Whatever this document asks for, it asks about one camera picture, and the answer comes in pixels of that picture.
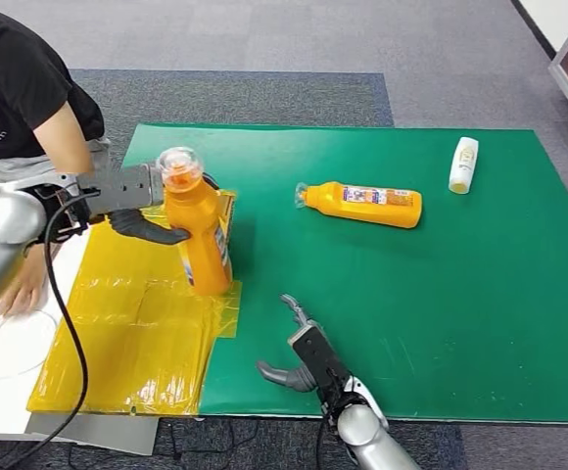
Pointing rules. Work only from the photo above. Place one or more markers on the person's forearm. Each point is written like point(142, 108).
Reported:
point(63, 143)

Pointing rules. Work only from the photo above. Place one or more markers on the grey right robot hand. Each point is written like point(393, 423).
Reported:
point(288, 377)

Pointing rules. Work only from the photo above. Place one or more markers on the yellow plastic sheet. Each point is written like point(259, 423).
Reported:
point(117, 350)

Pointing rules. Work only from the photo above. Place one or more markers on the person's hand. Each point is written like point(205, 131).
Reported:
point(24, 285)

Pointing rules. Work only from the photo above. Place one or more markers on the orange plastic bottle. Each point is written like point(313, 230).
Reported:
point(362, 211)
point(205, 253)

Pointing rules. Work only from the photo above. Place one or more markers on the flat grey board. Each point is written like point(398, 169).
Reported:
point(107, 434)

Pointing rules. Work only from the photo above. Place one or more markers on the small white bottle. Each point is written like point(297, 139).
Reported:
point(463, 165)

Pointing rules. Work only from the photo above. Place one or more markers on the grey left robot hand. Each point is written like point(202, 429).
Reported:
point(127, 188)

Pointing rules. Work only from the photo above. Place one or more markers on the person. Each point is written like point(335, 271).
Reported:
point(10, 78)

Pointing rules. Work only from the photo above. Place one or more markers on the green table mat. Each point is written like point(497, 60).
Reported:
point(460, 292)

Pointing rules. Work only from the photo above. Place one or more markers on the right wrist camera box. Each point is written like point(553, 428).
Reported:
point(318, 363)

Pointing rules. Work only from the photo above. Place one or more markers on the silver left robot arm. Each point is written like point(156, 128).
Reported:
point(0, 246)

